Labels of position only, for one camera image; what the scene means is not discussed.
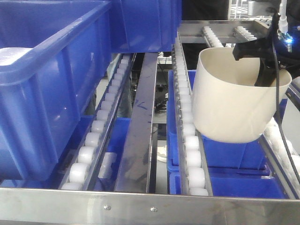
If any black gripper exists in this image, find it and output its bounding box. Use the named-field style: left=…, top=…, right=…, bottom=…
left=232, top=9, right=300, bottom=86

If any white plastic bin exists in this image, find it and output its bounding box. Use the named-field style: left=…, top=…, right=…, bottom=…
left=191, top=47, right=293, bottom=144

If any white roller track right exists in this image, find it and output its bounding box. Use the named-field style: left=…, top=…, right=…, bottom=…
left=263, top=117, right=300, bottom=190

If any white roller track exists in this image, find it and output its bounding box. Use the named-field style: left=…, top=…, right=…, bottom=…
left=59, top=54, right=132, bottom=191
left=263, top=117, right=300, bottom=190
left=172, top=35, right=213, bottom=196

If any blue crate below rollers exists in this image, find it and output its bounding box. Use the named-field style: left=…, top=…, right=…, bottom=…
left=166, top=69, right=289, bottom=174

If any large blue crate centre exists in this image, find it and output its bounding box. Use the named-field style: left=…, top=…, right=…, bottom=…
left=110, top=0, right=182, bottom=53

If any large blue crate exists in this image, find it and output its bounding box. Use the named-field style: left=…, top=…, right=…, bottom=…
left=110, top=0, right=182, bottom=53
left=0, top=0, right=112, bottom=180

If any white roller track centre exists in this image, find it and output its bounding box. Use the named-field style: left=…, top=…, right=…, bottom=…
left=172, top=35, right=213, bottom=196

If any large blue crate left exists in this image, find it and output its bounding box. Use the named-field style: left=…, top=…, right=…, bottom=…
left=0, top=0, right=112, bottom=180

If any black cable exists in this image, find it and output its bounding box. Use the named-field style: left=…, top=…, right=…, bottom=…
left=269, top=9, right=300, bottom=188

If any steel shelf front rail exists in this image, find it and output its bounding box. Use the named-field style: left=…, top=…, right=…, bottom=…
left=0, top=188, right=300, bottom=225

